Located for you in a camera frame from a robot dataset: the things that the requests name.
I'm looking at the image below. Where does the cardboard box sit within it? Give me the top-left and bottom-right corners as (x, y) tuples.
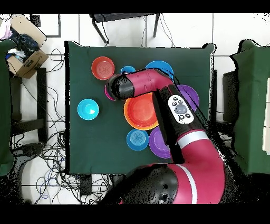
(6, 14), (50, 79)

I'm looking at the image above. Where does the glossy red bowl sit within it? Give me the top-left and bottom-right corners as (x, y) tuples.
(126, 94), (159, 127)

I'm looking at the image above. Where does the tangle of black cables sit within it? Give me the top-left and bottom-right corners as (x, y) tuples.
(10, 48), (112, 205)

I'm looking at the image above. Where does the blue bowl with ring pattern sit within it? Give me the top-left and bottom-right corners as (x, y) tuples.
(126, 128), (150, 152)

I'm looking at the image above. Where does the orange bowl with ring pattern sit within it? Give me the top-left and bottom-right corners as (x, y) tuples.
(91, 56), (115, 81)

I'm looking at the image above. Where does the cyan ribbed bowl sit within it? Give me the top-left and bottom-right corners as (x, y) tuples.
(77, 98), (100, 121)

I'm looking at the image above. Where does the dark grey pedestal foot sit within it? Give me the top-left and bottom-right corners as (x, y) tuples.
(12, 142), (46, 158)

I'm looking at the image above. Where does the black floor box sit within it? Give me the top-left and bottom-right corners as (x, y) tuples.
(30, 14), (41, 27)

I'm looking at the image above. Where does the black bench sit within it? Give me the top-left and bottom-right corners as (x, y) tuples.
(9, 67), (49, 143)

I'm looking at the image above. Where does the black power adapter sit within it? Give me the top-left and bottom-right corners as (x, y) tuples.
(80, 174), (93, 196)

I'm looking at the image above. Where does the purple bowl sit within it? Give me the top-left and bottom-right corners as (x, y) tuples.
(176, 84), (200, 113)
(148, 126), (172, 159)

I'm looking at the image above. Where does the dark blue cloth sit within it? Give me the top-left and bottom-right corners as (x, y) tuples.
(9, 28), (41, 58)

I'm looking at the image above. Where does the large orange bowl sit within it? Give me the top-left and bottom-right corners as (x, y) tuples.
(123, 92), (160, 131)

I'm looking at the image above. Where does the large blue bowl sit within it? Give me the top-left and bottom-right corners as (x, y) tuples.
(144, 60), (175, 82)

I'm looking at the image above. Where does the pale pink cloth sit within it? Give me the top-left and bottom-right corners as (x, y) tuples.
(0, 20), (13, 41)

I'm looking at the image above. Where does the dark green tablecloth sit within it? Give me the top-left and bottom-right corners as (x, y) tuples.
(64, 40), (217, 176)

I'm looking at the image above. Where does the black metal chair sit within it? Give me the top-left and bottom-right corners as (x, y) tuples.
(89, 13), (161, 45)

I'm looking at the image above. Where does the blue cup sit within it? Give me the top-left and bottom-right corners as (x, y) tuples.
(120, 66), (137, 74)

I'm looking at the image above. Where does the green cloth covered table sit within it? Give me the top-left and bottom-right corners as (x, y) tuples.
(229, 39), (270, 178)
(0, 39), (16, 177)

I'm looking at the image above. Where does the white box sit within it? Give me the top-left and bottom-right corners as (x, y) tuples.
(262, 77), (270, 155)

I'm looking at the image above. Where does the magenta bowl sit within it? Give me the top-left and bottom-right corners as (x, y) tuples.
(104, 84), (115, 101)

